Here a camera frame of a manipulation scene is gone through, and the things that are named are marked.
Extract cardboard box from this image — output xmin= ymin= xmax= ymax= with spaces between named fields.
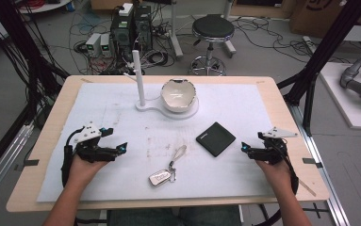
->
xmin=288 ymin=0 xmax=361 ymax=40

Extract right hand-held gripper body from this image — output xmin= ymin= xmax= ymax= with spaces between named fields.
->
xmin=251 ymin=126 xmax=299 ymax=166

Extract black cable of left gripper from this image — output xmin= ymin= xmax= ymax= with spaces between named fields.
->
xmin=60 ymin=126 xmax=86 ymax=188

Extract black computer tower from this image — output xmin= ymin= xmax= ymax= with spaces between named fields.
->
xmin=109 ymin=3 xmax=153 ymax=61

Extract black round stool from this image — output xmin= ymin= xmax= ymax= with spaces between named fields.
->
xmin=189 ymin=13 xmax=237 ymax=77

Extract white stand with pole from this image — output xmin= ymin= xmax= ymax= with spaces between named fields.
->
xmin=123 ymin=49 xmax=200 ymax=121

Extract black metal frame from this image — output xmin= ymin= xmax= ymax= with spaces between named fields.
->
xmin=0 ymin=0 xmax=71 ymax=186
xmin=276 ymin=0 xmax=361 ymax=137

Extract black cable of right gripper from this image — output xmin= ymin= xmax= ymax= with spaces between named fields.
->
xmin=273 ymin=139 xmax=300 ymax=226

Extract person's right hand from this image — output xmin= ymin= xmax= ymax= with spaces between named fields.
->
xmin=255 ymin=156 xmax=296 ymax=198

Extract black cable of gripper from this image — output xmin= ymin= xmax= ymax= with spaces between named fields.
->
xmin=60 ymin=126 xmax=86 ymax=188
xmin=273 ymin=139 xmax=300 ymax=226

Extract bundle of black cables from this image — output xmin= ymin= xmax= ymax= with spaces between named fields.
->
xmin=0 ymin=6 xmax=71 ymax=126

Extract white table mat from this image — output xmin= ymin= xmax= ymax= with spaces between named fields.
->
xmin=36 ymin=82 xmax=277 ymax=203

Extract grey power supply unit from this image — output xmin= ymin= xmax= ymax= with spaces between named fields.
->
xmin=85 ymin=32 xmax=103 ymax=58
xmin=99 ymin=32 xmax=112 ymax=57

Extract black tape piece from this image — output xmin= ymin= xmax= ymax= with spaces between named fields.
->
xmin=23 ymin=158 xmax=41 ymax=168
xmin=302 ymin=157 xmax=324 ymax=170

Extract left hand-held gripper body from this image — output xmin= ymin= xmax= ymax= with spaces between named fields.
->
xmin=73 ymin=122 xmax=120 ymax=163

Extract white ceramic bowl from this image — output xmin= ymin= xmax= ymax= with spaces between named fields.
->
xmin=160 ymin=78 xmax=198 ymax=114

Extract black wallet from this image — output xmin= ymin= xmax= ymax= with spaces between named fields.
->
xmin=195 ymin=121 xmax=237 ymax=158

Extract person's legs in jeans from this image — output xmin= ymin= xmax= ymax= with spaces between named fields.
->
xmin=107 ymin=204 xmax=242 ymax=226

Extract silver car key with strap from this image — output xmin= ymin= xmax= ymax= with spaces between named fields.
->
xmin=148 ymin=144 xmax=188 ymax=188

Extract white floor board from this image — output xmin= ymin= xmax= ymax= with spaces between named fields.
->
xmin=319 ymin=61 xmax=361 ymax=131

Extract person's left hand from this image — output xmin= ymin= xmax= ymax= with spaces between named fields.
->
xmin=67 ymin=154 xmax=108 ymax=190

